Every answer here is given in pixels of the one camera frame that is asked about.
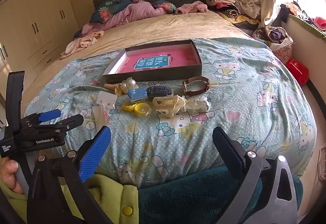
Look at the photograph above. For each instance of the yellow rings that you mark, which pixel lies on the yellow rings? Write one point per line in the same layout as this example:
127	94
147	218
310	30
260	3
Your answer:
140	109

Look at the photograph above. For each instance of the tan ribbed hair clip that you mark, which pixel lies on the tan ribbed hair clip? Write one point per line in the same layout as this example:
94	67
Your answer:
110	86

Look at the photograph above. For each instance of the cream crumpled garment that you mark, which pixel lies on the cream crumpled garment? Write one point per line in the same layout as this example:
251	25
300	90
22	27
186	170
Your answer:
81	43

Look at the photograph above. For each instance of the person's green jacket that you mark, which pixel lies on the person's green jacket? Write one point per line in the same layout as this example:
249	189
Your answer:
109	196

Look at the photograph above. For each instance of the cream wardrobe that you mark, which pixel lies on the cream wardrobe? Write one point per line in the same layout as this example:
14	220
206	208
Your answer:
38	15

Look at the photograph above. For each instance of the white earring card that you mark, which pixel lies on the white earring card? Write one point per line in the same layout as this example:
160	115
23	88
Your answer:
105	98

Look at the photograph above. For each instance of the cream hair claw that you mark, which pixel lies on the cream hair claw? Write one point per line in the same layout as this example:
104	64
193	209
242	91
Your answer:
165	105

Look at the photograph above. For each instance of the person's left forearm green sleeve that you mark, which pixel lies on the person's left forearm green sleeve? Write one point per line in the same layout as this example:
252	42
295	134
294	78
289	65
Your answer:
11	205

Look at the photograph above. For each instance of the person's left hand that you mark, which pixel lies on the person's left hand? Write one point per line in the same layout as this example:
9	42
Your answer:
9	175

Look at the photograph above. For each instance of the beige bedspread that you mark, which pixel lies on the beige bedspread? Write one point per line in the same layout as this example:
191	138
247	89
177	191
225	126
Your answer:
165	27

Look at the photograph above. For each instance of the pink quilt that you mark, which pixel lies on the pink quilt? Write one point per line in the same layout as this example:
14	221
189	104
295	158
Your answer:
137	11

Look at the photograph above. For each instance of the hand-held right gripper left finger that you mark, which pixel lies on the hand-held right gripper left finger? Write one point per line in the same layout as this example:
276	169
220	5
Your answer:
95	152

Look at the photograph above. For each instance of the red plastic box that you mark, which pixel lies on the red plastic box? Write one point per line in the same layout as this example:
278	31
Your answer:
296	69

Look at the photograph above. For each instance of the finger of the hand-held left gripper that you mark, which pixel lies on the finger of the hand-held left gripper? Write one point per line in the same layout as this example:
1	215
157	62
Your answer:
49	115
72	122

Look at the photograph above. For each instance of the floral pillow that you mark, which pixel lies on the floral pillow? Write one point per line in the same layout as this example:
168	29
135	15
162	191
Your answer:
101	11

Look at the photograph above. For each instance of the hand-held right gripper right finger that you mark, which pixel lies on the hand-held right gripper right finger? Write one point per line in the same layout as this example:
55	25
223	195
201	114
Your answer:
226	147

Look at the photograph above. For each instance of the green sill cushion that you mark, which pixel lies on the green sill cushion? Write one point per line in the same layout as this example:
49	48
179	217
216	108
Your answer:
310	29

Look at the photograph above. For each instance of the pink book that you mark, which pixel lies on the pink book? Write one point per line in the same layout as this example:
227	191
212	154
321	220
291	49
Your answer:
152	57

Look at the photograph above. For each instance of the dark cardboard box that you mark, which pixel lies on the dark cardboard box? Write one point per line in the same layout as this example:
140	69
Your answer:
152	76

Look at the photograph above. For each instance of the blue hair clip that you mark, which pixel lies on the blue hair clip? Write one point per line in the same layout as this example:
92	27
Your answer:
136	93

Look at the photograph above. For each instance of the pink fluffy garment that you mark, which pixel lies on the pink fluffy garment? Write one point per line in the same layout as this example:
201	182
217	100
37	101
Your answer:
191	7

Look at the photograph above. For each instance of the pile of clothes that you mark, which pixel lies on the pile of clothes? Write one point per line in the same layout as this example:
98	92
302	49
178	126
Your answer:
236	2

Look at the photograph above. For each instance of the pink item in clear bag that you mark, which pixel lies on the pink item in clear bag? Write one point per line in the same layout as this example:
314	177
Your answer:
100	117

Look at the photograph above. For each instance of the clothes on window sill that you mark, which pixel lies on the clothes on window sill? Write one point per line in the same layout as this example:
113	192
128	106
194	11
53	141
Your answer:
300	11

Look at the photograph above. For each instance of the dark beaded hair clip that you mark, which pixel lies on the dark beaded hair clip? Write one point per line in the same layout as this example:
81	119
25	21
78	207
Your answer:
160	91

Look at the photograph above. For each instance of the basket of clothes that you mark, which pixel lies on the basket of clothes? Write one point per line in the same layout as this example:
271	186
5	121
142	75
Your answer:
277	38

